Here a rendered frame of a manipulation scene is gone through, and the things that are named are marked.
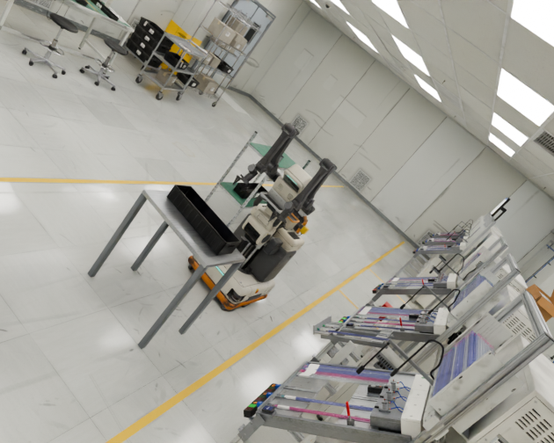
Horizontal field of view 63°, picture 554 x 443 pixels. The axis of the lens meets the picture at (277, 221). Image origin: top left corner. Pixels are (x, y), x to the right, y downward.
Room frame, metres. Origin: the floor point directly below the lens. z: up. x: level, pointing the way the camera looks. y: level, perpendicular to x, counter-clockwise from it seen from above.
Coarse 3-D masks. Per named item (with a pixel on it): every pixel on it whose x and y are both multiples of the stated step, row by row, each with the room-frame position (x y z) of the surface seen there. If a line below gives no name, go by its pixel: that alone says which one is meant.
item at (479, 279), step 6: (480, 276) 3.50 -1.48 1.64; (474, 282) 3.38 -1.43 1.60; (480, 282) 3.23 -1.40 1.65; (468, 288) 3.37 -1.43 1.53; (474, 288) 3.15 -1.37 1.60; (456, 294) 3.54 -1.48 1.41; (462, 294) 3.34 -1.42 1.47; (468, 294) 3.14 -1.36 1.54; (456, 300) 3.33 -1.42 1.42; (462, 300) 3.14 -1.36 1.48
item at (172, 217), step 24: (144, 192) 2.68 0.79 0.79; (168, 192) 2.88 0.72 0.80; (168, 216) 2.60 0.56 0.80; (192, 240) 2.56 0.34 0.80; (96, 264) 2.68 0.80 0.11; (216, 264) 2.53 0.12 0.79; (240, 264) 2.84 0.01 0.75; (216, 288) 2.82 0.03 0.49; (168, 312) 2.44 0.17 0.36; (144, 336) 2.45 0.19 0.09
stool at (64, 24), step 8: (56, 16) 5.11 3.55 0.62; (64, 24) 5.06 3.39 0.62; (72, 24) 5.27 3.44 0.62; (72, 32) 5.12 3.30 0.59; (40, 40) 5.09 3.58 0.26; (56, 40) 5.14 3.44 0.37; (48, 48) 5.13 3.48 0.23; (56, 48) 5.21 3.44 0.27; (40, 56) 5.12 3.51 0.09; (48, 56) 5.14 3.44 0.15; (32, 64) 4.91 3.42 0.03; (48, 64) 5.11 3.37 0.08; (56, 64) 5.26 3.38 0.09; (56, 72) 5.08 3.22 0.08; (64, 72) 5.35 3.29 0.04
